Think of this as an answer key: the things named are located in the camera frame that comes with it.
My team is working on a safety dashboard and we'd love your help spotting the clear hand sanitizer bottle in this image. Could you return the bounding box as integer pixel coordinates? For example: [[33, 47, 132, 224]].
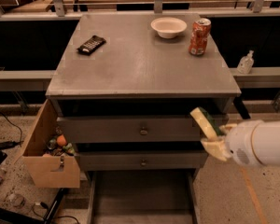
[[237, 50, 254, 75]]

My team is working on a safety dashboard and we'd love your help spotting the crumpled orange soda can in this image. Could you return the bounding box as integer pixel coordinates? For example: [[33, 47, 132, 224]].
[[189, 18, 211, 56]]

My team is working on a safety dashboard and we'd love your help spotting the green and yellow sponge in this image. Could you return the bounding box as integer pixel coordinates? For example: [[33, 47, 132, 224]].
[[190, 107, 223, 140]]

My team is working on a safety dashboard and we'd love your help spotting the middle grey drawer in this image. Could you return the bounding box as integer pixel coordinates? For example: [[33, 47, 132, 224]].
[[77, 150, 207, 171]]

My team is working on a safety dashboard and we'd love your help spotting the black cable on floor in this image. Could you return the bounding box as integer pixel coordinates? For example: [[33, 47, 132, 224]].
[[0, 105, 24, 147]]

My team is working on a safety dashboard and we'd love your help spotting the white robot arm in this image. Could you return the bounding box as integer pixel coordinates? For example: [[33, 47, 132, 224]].
[[201, 120, 280, 167]]

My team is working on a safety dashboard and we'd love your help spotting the grey metal drawer cabinet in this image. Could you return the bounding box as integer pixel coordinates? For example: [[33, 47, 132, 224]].
[[45, 12, 243, 173]]

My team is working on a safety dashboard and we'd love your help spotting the top grey drawer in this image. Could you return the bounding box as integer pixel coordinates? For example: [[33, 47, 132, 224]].
[[57, 116, 203, 143]]

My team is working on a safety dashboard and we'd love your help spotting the glass jar on floor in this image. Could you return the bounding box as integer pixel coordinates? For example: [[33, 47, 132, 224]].
[[8, 193, 25, 208]]

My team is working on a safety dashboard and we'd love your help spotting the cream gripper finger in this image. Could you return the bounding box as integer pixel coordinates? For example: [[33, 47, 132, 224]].
[[201, 137, 231, 161], [219, 123, 237, 134]]

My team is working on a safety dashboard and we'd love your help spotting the open bottom grey drawer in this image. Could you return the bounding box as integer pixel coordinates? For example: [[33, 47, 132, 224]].
[[87, 170, 202, 224]]

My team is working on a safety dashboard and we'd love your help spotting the orange ball in box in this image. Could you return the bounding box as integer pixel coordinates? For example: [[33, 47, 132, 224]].
[[56, 134, 67, 147]]

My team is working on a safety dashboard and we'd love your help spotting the cardboard box of items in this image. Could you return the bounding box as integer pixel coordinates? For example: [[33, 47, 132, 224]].
[[22, 100, 80, 188]]

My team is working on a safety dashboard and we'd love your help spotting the white paper bowl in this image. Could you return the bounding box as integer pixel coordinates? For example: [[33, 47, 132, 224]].
[[150, 17, 187, 39]]

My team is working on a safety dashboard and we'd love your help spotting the black snack bag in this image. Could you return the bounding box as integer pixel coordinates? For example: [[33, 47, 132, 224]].
[[77, 35, 106, 55]]

